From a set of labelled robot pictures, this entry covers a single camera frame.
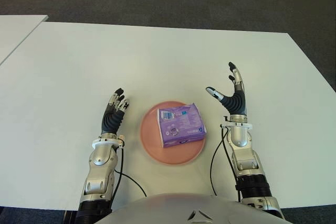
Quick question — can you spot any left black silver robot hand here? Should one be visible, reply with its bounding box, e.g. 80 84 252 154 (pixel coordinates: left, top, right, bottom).
101 87 131 135

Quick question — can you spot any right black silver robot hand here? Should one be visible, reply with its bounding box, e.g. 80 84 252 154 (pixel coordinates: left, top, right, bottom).
205 61 249 117

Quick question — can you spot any purple tissue paper pack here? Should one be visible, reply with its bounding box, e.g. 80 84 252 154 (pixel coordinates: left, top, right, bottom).
156 103 207 148

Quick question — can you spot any pink round plate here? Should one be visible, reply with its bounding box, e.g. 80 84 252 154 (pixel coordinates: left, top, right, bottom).
139 100 206 166

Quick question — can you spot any metal table leg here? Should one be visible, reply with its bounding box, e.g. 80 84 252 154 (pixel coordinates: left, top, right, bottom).
62 209 76 224

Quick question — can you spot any silver robot torso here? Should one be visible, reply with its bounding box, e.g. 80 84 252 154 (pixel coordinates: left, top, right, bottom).
91 193 299 224

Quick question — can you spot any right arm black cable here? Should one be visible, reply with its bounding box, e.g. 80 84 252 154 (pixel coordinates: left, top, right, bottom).
209 124 242 202

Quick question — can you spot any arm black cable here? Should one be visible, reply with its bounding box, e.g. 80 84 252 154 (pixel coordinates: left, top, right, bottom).
112 145 146 198
209 124 242 202

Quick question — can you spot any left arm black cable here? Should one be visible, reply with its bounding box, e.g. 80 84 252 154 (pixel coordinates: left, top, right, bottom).
112 145 146 198

